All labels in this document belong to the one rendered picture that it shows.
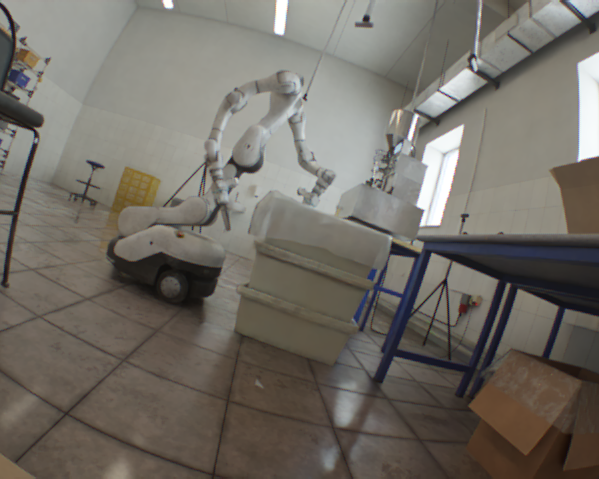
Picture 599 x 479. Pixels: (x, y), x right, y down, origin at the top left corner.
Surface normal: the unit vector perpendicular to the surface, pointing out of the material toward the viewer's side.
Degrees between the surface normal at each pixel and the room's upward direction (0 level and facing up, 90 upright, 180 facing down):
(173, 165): 90
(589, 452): 70
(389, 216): 90
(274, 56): 90
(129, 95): 90
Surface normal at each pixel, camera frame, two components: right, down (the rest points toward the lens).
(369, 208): 0.11, 0.01
